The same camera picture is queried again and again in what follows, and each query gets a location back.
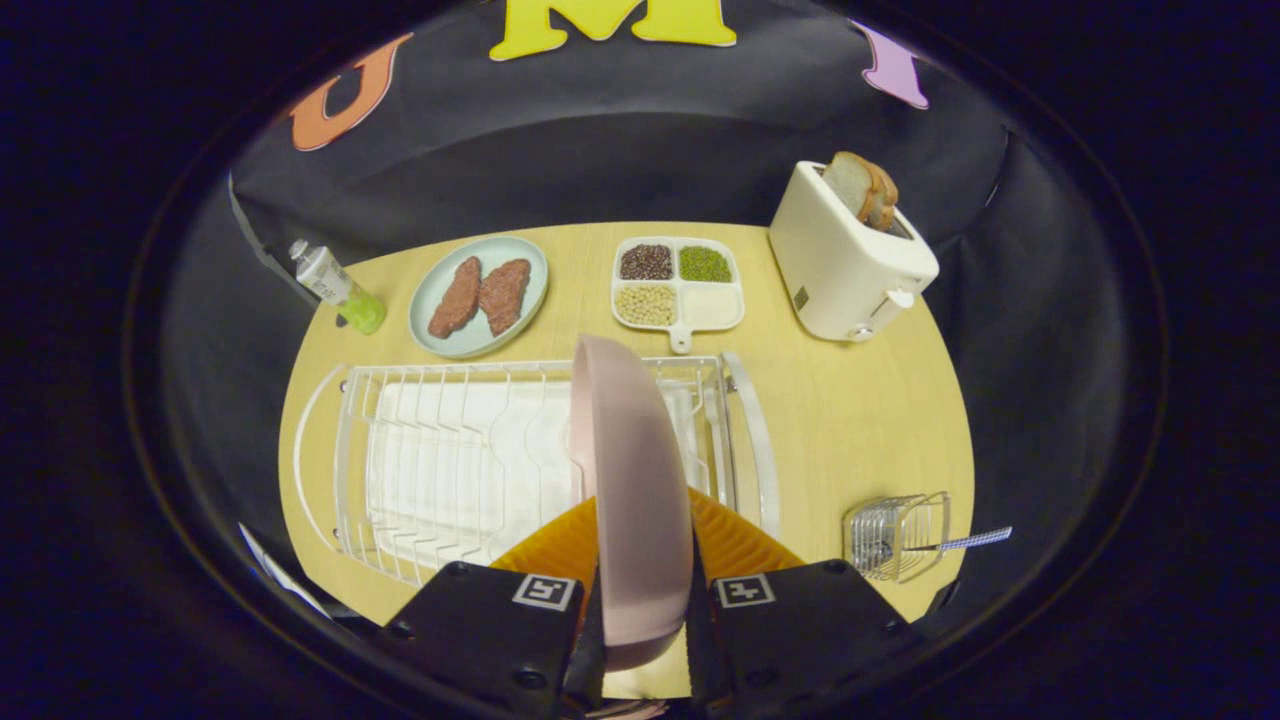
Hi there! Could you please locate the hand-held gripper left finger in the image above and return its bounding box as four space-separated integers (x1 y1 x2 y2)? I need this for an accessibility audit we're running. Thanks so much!
385 497 606 720

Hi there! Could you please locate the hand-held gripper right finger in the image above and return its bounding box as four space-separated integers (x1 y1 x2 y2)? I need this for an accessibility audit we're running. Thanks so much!
685 487 916 720

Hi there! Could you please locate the white wire dish rack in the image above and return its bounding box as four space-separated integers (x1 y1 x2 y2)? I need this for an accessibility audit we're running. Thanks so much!
293 350 781 589

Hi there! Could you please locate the silver wire basket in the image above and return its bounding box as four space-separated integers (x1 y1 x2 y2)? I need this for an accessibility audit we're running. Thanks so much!
843 491 952 584

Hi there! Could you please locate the pink plate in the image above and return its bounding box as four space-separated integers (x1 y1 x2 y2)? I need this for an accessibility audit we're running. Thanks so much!
570 334 696 673

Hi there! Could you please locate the spoon with blue checked handle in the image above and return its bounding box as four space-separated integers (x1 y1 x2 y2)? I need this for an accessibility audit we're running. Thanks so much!
870 527 1013 571

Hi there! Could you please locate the light green plate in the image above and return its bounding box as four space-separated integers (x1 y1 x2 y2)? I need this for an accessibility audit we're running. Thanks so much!
408 235 550 360

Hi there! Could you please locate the brown steak piece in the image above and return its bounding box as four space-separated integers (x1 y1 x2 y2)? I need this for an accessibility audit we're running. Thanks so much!
428 256 483 340
478 258 533 337

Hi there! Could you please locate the pile of white rice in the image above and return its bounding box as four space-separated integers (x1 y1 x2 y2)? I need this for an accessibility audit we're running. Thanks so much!
683 286 741 329

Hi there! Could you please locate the pile of yellow soybeans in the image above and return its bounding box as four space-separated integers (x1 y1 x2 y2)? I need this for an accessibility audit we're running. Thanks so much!
615 285 678 327

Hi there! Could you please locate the cream toaster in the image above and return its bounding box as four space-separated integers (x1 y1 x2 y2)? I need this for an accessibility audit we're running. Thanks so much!
768 160 941 344

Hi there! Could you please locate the white divided tray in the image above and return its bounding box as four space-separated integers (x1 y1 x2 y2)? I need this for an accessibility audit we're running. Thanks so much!
611 235 746 355

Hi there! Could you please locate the clear bottle with green liquid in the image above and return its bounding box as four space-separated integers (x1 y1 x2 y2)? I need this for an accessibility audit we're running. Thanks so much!
288 239 388 336

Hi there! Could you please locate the pile of green mung beans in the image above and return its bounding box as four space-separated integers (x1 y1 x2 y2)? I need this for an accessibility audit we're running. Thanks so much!
680 246 733 283

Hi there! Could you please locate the pile of dark red beans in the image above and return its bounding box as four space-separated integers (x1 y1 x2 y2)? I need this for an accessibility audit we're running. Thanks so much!
620 244 674 281

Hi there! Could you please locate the bread slice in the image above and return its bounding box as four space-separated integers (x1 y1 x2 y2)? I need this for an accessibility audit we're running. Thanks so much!
860 160 900 233
822 151 876 223

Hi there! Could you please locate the black backdrop cloth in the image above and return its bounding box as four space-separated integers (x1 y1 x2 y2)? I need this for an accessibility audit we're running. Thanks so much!
160 0 1161 641

